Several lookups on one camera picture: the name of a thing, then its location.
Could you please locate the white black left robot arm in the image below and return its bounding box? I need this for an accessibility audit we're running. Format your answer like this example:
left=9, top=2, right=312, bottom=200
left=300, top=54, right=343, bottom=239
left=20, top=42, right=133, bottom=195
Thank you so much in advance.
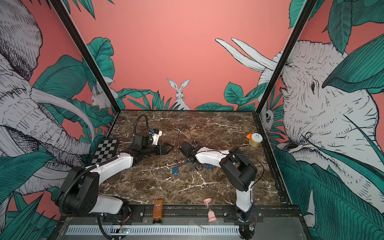
left=55, top=129, right=174, bottom=219

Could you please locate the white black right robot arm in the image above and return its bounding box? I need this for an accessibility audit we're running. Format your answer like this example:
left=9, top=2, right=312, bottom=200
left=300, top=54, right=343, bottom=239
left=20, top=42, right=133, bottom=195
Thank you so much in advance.
left=179, top=142, right=258, bottom=213

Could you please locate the black white checkerboard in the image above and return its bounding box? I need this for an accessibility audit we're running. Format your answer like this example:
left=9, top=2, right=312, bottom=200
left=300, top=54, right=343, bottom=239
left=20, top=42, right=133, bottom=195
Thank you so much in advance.
left=91, top=138, right=119, bottom=165

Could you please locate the pink hourglass timer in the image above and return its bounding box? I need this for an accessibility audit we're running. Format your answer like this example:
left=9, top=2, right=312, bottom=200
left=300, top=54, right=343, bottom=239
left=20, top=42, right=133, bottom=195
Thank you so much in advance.
left=204, top=198, right=217, bottom=224

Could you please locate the orange rectangular device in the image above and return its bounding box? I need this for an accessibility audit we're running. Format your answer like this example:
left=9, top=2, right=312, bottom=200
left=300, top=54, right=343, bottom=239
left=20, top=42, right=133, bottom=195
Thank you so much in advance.
left=153, top=199, right=164, bottom=224

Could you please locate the white ventilated strip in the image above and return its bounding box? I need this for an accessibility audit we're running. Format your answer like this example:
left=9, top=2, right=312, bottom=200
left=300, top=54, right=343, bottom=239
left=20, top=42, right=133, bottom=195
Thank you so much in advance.
left=65, top=224, right=240, bottom=237

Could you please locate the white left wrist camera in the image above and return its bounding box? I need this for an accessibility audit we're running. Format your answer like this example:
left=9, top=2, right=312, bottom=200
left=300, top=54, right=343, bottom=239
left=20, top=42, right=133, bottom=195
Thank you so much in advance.
left=151, top=129, right=163, bottom=146

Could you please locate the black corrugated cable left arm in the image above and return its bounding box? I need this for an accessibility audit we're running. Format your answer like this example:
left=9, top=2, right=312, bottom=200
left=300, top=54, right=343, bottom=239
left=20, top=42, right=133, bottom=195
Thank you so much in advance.
left=58, top=113, right=151, bottom=211

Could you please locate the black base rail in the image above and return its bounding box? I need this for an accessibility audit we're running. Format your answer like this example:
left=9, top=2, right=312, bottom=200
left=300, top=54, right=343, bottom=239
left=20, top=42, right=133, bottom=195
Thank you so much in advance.
left=57, top=202, right=305, bottom=228

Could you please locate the black corner frame post left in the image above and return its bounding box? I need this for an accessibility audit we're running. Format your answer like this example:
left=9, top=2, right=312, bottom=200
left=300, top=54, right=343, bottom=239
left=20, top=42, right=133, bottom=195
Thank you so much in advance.
left=50, top=0, right=121, bottom=115

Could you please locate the black corner frame post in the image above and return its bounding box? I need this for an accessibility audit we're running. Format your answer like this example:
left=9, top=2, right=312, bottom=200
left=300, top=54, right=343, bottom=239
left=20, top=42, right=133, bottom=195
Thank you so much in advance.
left=256, top=0, right=317, bottom=114
left=50, top=0, right=121, bottom=115

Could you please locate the black corner frame post right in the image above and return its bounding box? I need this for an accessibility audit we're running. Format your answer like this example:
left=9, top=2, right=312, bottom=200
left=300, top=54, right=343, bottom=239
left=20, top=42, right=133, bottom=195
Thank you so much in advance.
left=256, top=0, right=317, bottom=114

